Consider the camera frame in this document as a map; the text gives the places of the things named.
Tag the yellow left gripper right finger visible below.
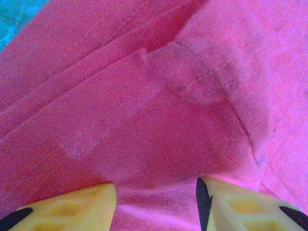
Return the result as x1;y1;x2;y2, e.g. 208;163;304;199
196;177;308;231

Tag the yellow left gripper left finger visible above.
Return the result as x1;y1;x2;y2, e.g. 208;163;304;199
0;183;118;231

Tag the red t-shirt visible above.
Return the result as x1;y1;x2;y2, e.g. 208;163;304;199
0;0;308;231

